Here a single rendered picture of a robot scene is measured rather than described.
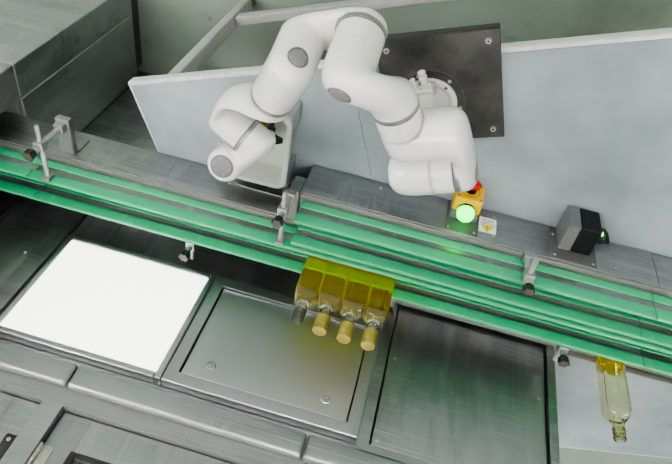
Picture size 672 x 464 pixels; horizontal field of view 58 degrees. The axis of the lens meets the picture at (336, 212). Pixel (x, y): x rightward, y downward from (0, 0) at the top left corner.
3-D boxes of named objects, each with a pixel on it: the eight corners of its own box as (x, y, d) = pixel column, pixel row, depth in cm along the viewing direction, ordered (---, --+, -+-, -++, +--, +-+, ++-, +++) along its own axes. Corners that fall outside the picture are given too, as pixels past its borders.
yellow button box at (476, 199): (451, 199, 158) (448, 217, 152) (458, 177, 153) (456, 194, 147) (477, 206, 157) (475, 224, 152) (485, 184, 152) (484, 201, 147)
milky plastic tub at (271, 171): (233, 156, 166) (221, 174, 159) (235, 84, 151) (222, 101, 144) (294, 172, 164) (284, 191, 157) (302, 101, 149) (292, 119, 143)
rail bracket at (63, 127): (75, 141, 172) (26, 188, 155) (66, 90, 161) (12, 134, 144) (91, 146, 171) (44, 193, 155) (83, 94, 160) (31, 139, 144)
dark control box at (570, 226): (555, 226, 155) (556, 248, 149) (567, 203, 150) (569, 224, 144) (587, 234, 155) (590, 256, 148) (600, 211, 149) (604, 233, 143)
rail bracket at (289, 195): (282, 223, 159) (267, 254, 149) (288, 172, 148) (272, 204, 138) (293, 225, 158) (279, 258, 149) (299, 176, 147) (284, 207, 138)
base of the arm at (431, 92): (390, 74, 136) (379, 110, 125) (444, 59, 131) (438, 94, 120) (412, 130, 145) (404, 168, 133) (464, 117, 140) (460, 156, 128)
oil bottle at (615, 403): (593, 355, 163) (603, 443, 143) (600, 342, 159) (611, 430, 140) (615, 359, 162) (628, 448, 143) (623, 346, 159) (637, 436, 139)
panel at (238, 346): (71, 241, 169) (-9, 335, 144) (69, 233, 167) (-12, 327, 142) (382, 329, 161) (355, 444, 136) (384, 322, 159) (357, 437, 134)
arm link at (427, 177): (392, 122, 126) (380, 168, 115) (455, 116, 122) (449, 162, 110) (400, 160, 132) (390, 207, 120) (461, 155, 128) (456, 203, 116)
